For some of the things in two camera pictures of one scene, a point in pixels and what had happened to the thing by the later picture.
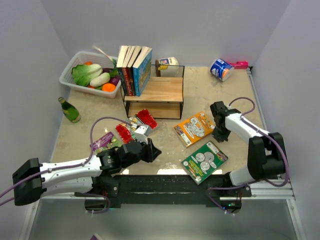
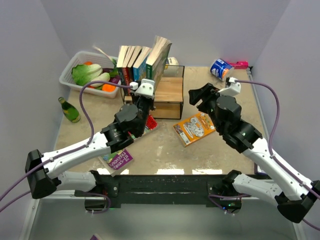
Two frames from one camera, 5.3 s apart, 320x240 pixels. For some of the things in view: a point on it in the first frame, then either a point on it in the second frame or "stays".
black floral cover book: (121, 56) stays
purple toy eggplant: (114, 80) stays
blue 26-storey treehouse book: (141, 69) stays
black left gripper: (152, 151) -> (151, 102)
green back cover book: (203, 162) -> (155, 63)
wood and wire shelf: (163, 99) stays
